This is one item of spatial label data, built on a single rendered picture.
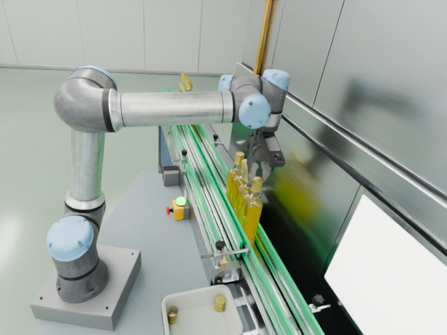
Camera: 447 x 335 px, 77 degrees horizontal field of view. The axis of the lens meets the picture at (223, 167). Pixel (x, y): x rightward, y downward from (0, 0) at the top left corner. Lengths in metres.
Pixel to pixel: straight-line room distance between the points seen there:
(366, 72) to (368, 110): 0.09
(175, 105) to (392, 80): 0.48
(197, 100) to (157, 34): 6.01
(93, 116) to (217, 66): 6.42
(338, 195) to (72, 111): 0.67
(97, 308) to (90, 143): 0.49
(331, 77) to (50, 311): 1.07
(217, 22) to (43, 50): 3.52
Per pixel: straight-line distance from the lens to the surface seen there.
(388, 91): 0.74
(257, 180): 0.94
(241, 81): 0.76
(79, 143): 0.85
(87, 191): 0.93
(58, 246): 0.90
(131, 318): 1.07
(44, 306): 1.07
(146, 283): 1.14
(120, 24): 6.58
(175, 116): 0.64
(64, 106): 0.69
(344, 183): 0.80
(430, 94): 0.68
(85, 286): 1.00
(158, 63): 6.74
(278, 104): 0.82
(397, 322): 0.79
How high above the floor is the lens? 1.67
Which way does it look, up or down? 31 degrees down
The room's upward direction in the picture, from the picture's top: 8 degrees clockwise
